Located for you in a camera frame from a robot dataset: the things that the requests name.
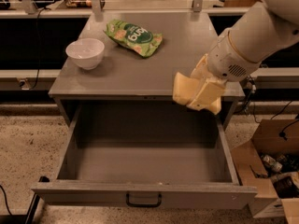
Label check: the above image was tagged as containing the green snack bag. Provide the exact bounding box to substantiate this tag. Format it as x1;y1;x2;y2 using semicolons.
104;20;163;58

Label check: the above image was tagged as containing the black drawer handle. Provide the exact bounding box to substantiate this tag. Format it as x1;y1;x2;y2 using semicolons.
125;193;163;208

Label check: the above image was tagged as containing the plastic bottle in box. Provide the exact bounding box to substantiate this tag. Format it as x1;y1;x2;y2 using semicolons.
261;154;282;173

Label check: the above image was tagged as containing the yellow sponge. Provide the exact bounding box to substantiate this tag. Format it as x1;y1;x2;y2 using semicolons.
172;73;199;105

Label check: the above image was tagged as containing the white bowl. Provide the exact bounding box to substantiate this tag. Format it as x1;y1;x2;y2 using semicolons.
65;38;105;70

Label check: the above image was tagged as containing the open grey top drawer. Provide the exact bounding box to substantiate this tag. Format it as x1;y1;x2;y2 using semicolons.
32;101;257;209

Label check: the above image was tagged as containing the brown cardboard box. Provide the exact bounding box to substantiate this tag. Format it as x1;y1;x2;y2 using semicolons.
232;119;299;224

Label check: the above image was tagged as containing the black cable on left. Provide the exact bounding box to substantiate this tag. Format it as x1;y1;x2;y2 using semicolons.
19;7;52;91

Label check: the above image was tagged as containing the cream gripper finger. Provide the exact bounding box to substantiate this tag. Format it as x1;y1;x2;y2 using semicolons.
206;98;221;115

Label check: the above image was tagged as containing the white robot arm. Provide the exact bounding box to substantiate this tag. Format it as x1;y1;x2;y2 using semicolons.
187;0;299;110

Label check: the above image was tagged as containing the black floor stand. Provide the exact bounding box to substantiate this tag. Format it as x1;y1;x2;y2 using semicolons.
0;185;40;224

